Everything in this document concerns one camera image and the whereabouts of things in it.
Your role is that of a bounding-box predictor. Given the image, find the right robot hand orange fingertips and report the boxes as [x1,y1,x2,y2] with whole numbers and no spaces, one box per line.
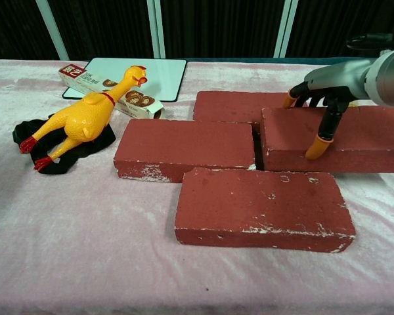
[282,60,374,161]

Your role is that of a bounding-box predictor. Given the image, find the red brick with stepped groove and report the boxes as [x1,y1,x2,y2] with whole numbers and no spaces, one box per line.
[260,105,394,175]

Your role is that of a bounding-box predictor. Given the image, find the red brick with clean face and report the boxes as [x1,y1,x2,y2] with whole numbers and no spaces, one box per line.
[192,91,309,125]

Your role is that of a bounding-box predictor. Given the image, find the red brick heavily chipped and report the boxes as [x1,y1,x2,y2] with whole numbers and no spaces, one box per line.
[174,167,357,254]

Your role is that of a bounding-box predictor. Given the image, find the red brick with worn corner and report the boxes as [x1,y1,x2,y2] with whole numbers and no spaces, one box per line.
[113,118,258,184]

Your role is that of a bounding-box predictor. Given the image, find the black cloth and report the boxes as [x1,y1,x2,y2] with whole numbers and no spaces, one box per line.
[12,113,117,176]

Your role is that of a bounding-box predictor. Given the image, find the white red snack box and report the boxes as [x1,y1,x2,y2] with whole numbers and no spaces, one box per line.
[58,63,167,122]

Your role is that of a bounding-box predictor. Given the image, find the yellow rubber chicken toy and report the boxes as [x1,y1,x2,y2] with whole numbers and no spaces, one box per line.
[19,64,148,172]

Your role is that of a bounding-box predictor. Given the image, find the pink fleece table cover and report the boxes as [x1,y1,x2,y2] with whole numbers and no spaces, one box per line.
[0,58,394,315]

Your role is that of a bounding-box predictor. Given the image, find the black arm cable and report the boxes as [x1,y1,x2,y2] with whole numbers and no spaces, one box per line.
[345,31,394,51]

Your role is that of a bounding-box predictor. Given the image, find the white board with black frame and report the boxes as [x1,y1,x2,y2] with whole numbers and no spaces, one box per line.
[61,57,188,102]

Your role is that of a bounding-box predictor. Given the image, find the slanted white frame pole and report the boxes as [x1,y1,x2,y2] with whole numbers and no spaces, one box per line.
[35,0,70,62]

